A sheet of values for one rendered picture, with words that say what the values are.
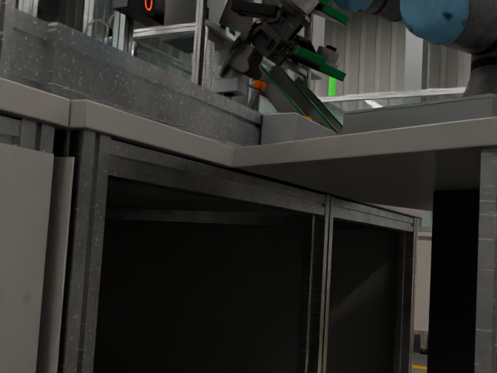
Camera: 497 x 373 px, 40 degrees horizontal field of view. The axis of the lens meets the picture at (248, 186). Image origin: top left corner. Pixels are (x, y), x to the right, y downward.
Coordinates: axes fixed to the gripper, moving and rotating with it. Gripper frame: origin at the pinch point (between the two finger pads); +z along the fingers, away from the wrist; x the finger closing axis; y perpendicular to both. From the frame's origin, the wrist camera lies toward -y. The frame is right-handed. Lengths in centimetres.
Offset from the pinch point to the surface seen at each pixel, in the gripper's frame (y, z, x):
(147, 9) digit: -12.5, -0.7, -19.0
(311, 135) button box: 29.8, -4.7, -11.4
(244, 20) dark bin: -20.4, -9.0, 23.1
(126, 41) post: -11.4, 6.9, -19.6
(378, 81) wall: -319, -11, 865
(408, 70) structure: -250, -48, 747
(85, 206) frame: 42, 9, -73
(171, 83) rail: 24, -1, -48
